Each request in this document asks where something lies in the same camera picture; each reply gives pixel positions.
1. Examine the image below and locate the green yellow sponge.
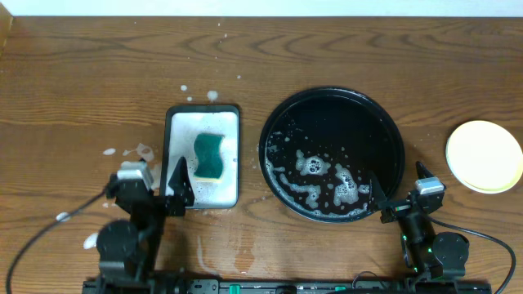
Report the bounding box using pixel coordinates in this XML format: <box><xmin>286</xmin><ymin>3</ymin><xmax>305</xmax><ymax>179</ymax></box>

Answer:
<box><xmin>194</xmin><ymin>133</ymin><xmax>224</xmax><ymax>181</ymax></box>

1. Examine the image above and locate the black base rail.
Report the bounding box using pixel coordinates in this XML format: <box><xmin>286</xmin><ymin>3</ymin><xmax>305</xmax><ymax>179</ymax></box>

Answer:
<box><xmin>82</xmin><ymin>278</ymin><xmax>492</xmax><ymax>294</ymax></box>

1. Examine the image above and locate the rectangular black soap tray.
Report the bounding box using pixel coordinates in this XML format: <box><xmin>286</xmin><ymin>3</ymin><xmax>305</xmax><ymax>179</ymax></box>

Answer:
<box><xmin>160</xmin><ymin>105</ymin><xmax>239</xmax><ymax>209</ymax></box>

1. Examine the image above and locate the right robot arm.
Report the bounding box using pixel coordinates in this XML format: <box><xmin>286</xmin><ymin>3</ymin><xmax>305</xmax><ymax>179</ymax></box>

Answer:
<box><xmin>369</xmin><ymin>162</ymin><xmax>469</xmax><ymax>280</ymax></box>

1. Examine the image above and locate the yellow plate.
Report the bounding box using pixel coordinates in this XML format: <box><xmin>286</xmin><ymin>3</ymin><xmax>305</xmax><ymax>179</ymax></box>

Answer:
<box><xmin>445</xmin><ymin>120</ymin><xmax>522</xmax><ymax>194</ymax></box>

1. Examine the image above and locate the round black tray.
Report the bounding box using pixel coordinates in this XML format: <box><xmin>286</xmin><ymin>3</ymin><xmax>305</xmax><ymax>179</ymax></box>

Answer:
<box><xmin>259</xmin><ymin>87</ymin><xmax>405</xmax><ymax>223</ymax></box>

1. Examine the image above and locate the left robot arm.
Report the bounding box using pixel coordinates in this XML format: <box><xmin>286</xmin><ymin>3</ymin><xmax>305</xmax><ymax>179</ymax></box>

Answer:
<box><xmin>96</xmin><ymin>158</ymin><xmax>194</xmax><ymax>283</ymax></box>

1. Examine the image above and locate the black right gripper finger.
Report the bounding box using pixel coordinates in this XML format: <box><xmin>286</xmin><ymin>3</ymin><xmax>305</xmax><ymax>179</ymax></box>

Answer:
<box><xmin>415</xmin><ymin>161</ymin><xmax>434</xmax><ymax>179</ymax></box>
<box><xmin>369</xmin><ymin>171</ymin><xmax>387</xmax><ymax>211</ymax></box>

